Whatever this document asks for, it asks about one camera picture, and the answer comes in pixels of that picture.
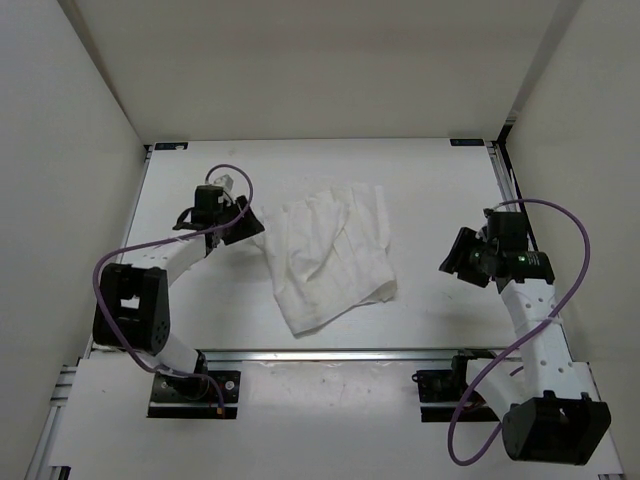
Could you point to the aluminium front table rail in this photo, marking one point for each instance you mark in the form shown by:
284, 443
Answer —
338, 355

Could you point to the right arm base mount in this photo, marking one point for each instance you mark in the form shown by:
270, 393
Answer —
440, 389

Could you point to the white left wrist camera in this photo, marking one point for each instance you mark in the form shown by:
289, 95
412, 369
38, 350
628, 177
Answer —
225, 182

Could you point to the white pleated skirt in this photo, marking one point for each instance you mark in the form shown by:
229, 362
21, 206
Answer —
327, 254

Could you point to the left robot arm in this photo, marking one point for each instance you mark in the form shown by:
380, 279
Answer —
134, 314

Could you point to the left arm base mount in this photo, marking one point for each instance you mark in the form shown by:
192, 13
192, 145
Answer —
174, 398

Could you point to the blue corner label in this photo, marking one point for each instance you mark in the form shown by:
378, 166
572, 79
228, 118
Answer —
170, 146
466, 142

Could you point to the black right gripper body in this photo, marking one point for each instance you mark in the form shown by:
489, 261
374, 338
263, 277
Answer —
492, 246

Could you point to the blue left corner label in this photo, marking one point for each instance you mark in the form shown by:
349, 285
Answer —
170, 146

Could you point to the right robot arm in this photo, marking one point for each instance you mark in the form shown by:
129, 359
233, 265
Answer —
545, 411

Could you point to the blue right corner label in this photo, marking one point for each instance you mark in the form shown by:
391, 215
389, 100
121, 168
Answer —
466, 142

